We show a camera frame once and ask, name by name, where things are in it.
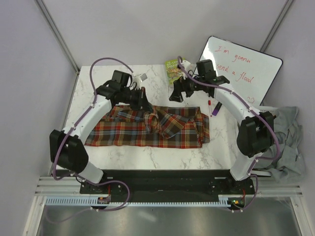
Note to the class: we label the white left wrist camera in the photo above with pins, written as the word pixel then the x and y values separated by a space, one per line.
pixel 139 78

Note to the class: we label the white slotted cable duct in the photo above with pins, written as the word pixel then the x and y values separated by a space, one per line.
pixel 94 201

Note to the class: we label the black framed whiteboard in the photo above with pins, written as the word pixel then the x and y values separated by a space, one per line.
pixel 250 72

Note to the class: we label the green treehouse paperback book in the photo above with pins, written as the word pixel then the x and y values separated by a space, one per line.
pixel 172 71

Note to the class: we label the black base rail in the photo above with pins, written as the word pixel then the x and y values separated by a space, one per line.
pixel 169 185

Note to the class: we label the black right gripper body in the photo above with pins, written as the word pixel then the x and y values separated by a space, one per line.
pixel 190 86

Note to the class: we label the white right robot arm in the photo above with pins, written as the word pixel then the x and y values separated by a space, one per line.
pixel 256 139

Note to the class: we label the white plastic laundry basket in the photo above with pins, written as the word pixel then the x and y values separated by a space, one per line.
pixel 270 109

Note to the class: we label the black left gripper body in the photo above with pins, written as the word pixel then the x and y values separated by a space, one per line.
pixel 133 98

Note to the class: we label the red brown plaid shirt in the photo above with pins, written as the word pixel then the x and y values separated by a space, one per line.
pixel 165 127

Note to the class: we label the grey crumpled shirt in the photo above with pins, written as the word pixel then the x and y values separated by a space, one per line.
pixel 290 167

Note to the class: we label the purple whiteboard eraser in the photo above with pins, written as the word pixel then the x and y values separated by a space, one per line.
pixel 217 109

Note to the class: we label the red capped whiteboard marker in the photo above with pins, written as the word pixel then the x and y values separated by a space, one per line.
pixel 210 108

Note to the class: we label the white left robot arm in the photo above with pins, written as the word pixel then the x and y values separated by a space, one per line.
pixel 67 146

